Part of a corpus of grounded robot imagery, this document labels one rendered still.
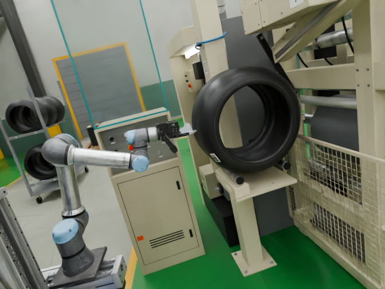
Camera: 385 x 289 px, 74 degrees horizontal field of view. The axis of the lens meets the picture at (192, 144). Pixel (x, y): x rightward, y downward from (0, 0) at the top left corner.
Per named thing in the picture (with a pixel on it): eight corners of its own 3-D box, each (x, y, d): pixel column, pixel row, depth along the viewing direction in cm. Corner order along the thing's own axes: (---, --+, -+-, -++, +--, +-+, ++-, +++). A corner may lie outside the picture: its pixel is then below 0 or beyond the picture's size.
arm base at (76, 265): (58, 280, 122) (50, 262, 120) (70, 258, 137) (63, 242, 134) (89, 272, 122) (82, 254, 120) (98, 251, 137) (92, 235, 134)
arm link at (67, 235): (55, 260, 121) (45, 235, 117) (65, 243, 133) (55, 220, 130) (82, 252, 122) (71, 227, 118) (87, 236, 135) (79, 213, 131)
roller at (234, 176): (216, 159, 170) (223, 158, 171) (216, 166, 171) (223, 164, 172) (236, 177, 136) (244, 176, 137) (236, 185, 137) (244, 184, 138)
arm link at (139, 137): (129, 145, 137) (126, 129, 135) (149, 141, 139) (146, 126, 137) (128, 148, 130) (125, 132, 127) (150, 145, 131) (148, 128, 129)
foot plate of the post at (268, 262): (231, 254, 215) (231, 252, 215) (260, 243, 219) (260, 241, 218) (244, 277, 190) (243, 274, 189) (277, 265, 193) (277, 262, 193)
